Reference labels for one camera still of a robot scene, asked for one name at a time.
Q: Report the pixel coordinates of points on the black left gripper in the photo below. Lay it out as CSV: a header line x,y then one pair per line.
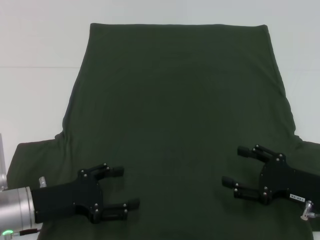
x,y
65,200

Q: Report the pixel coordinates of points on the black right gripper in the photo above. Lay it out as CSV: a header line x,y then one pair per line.
x,y
287,182

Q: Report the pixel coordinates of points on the dark green t-shirt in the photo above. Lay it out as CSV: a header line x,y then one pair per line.
x,y
175,100

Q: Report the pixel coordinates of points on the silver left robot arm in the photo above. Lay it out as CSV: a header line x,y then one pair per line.
x,y
15,207

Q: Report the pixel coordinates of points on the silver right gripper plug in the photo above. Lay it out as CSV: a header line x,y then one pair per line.
x,y
308,210

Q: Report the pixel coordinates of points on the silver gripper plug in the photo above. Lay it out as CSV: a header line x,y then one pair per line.
x,y
43,182
308,210

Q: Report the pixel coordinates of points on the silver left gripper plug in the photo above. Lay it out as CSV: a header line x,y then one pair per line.
x,y
43,182

